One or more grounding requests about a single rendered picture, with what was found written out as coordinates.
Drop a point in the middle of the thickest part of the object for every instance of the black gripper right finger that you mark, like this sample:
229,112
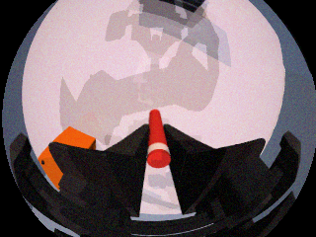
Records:
195,167

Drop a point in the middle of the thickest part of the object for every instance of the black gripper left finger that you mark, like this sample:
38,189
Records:
120,168

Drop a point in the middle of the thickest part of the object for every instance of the red peg with white band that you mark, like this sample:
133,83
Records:
157,153

